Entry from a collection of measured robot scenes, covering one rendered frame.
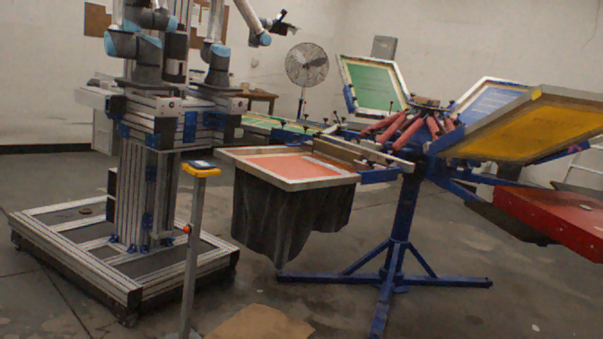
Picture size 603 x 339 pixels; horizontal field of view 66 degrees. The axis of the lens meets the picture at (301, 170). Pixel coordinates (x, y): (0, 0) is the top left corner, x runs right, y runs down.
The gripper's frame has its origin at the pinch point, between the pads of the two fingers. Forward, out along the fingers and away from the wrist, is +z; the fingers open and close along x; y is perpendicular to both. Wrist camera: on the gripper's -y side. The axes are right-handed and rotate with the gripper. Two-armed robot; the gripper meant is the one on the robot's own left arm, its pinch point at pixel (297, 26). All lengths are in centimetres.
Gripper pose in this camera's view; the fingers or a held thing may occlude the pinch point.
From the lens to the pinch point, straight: 319.2
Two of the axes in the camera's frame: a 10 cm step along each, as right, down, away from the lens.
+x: 4.8, 4.2, -7.7
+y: -2.2, 9.1, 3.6
